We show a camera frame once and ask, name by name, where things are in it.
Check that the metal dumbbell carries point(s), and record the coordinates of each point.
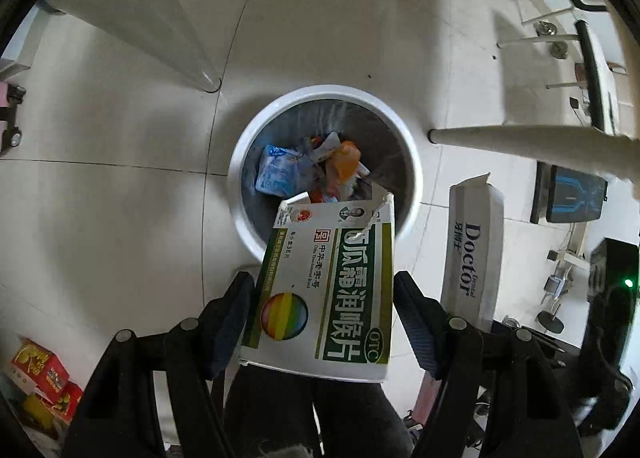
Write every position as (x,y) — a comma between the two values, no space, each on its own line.
(547,29)

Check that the long white toothpaste box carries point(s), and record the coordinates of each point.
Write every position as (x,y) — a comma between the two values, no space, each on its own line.
(472,248)

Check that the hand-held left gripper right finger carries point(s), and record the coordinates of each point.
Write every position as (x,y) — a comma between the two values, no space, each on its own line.
(417,323)

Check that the blue plastic packet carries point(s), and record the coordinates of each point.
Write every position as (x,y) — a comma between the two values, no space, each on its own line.
(275,170)

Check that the white legged table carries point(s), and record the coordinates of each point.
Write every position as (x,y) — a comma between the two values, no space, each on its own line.
(525,138)

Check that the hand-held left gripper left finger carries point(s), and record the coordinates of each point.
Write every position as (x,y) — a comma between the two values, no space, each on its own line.
(232,320)

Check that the green white medicine box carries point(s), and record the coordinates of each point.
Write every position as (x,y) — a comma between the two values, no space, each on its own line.
(320,298)

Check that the orange plastic packet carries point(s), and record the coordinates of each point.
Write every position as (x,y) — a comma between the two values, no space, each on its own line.
(345,158)

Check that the white padded chair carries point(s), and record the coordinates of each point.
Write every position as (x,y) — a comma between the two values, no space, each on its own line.
(592,78)

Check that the white round trash bin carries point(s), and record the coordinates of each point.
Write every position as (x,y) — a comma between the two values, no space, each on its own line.
(382,148)

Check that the black board blue lines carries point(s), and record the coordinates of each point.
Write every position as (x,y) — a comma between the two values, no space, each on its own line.
(575,193)

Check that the person's leg dark trousers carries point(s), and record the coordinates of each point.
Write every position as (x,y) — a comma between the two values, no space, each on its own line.
(300,413)

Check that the red yellow snack box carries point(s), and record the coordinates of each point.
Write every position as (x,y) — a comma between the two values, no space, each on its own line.
(40,370)
(69,400)

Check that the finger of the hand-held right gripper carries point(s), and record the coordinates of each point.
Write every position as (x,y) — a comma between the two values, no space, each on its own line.
(552,345)

